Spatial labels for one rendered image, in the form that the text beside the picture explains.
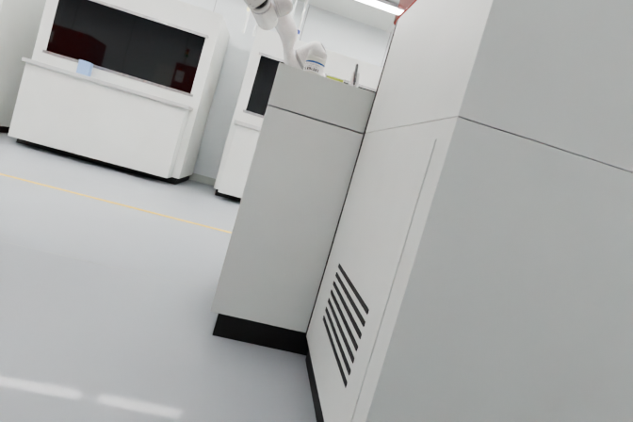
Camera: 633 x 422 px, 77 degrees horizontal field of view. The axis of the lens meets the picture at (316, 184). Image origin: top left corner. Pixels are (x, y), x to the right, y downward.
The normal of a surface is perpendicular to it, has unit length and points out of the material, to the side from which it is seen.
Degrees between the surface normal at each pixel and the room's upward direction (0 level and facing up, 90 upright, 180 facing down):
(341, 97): 90
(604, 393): 90
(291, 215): 90
